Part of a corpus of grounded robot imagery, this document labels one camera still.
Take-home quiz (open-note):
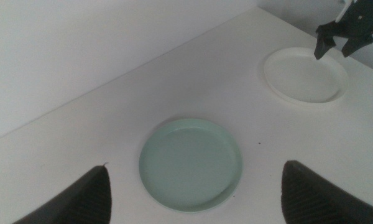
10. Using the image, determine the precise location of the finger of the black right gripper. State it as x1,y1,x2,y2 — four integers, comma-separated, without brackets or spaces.
341,23,373,58
313,21,338,60

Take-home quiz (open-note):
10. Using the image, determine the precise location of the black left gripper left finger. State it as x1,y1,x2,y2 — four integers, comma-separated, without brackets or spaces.
14,164,113,224

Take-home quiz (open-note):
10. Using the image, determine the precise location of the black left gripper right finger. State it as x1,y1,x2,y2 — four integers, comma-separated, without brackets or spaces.
281,160,373,224

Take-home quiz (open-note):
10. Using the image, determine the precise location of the white shallow bowl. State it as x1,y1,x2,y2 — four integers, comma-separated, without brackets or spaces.
263,46,349,105

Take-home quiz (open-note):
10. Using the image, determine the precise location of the mint green shallow bowl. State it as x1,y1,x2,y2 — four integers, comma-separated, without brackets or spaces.
139,118,244,213

